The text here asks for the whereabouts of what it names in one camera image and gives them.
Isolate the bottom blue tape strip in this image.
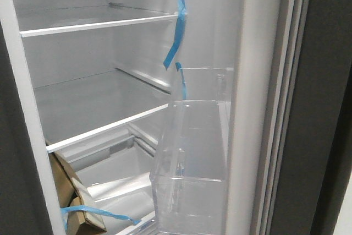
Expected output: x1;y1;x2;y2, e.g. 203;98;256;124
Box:
60;205;141;231

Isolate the lower glass fridge shelf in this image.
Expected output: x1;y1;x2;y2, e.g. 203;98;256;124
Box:
34;70;169;152

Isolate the brown cardboard piece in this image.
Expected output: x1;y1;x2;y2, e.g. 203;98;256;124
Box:
48;152;107;234

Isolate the dark grey fridge door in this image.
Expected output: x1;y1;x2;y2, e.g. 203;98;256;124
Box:
225;0;351;234
1;33;46;234

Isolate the glass fridge shelf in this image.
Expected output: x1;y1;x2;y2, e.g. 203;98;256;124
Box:
17;4;178;37
34;70;169;152

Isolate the white fridge body interior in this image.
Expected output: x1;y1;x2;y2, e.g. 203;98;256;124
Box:
1;0;243;234

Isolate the long blue tape strip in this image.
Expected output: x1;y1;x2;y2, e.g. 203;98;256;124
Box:
163;0;187;70

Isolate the upper glass fridge shelf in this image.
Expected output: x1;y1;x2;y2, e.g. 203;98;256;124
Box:
17;4;178;37

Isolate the clear plastic door bin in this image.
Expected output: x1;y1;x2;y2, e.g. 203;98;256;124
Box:
150;68;233;234

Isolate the clear crisper drawer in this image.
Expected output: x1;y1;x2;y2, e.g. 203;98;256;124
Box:
69;145;155;234

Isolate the short blue tape strip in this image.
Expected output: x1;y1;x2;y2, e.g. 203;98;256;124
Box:
175;62;187;100

